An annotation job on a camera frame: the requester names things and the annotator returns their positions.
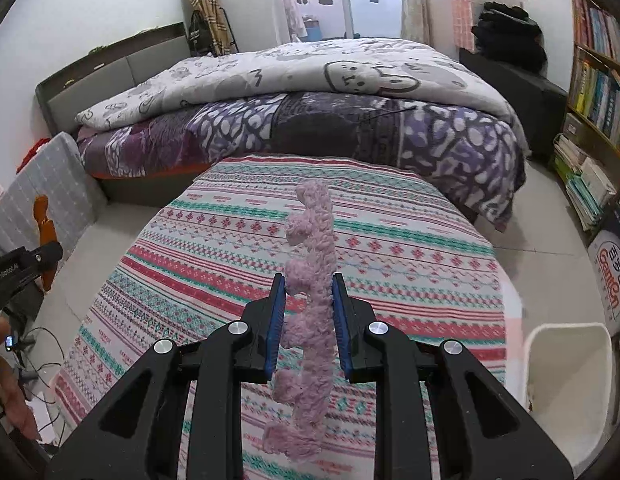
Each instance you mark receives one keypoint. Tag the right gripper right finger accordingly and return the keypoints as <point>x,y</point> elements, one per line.
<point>438,399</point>

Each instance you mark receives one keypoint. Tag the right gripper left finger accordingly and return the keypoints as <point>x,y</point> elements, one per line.
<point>135,431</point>

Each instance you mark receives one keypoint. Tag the white plastic trash bin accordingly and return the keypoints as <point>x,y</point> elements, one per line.
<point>568,382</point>

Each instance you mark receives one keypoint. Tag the grey checked cushion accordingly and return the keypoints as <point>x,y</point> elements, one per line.
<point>75,200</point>

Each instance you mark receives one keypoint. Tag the patterned round tablecloth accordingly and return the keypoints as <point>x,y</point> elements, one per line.
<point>400,245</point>

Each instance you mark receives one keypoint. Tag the bed with purple blanket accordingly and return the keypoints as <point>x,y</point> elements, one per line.
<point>472,157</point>

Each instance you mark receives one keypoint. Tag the grey bed headboard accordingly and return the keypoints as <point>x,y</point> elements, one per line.
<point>106,72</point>

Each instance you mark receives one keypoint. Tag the upper blue Ganten box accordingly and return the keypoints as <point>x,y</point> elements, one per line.
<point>604,252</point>

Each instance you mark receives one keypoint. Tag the plaid coat on rack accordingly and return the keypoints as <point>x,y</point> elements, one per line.
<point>209,30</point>

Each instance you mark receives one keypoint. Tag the black bench cabinet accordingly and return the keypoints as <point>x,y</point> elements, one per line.
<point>538,103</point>

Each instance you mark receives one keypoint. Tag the wooden bookshelf with books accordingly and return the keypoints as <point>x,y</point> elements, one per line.
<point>594,92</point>

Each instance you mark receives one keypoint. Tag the white cartoon print quilt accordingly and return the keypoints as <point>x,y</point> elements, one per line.
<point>388,67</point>

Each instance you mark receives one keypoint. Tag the black clothes pile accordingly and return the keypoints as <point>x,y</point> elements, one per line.
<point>507,34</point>

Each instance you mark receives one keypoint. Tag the beige curtain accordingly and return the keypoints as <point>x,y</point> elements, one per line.
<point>415,21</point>

